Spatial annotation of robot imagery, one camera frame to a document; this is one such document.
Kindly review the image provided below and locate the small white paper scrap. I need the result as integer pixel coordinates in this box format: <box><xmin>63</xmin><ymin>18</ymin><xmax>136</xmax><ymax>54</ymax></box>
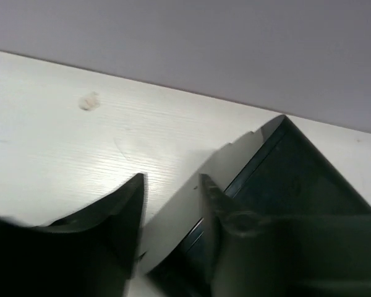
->
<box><xmin>78</xmin><ymin>92</ymin><xmax>100</xmax><ymax>111</ymax></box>

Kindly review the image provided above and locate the black drawer cabinet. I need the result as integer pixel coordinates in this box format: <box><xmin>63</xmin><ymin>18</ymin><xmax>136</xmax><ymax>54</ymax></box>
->
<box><xmin>140</xmin><ymin>115</ymin><xmax>371</xmax><ymax>296</ymax></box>

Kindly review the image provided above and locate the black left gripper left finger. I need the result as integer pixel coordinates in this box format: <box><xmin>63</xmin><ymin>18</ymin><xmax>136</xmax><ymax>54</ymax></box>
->
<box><xmin>0</xmin><ymin>173</ymin><xmax>145</xmax><ymax>296</ymax></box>

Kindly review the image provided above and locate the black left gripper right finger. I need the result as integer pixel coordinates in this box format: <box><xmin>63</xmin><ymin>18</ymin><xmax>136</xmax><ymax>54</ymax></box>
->
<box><xmin>199</xmin><ymin>174</ymin><xmax>371</xmax><ymax>296</ymax></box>

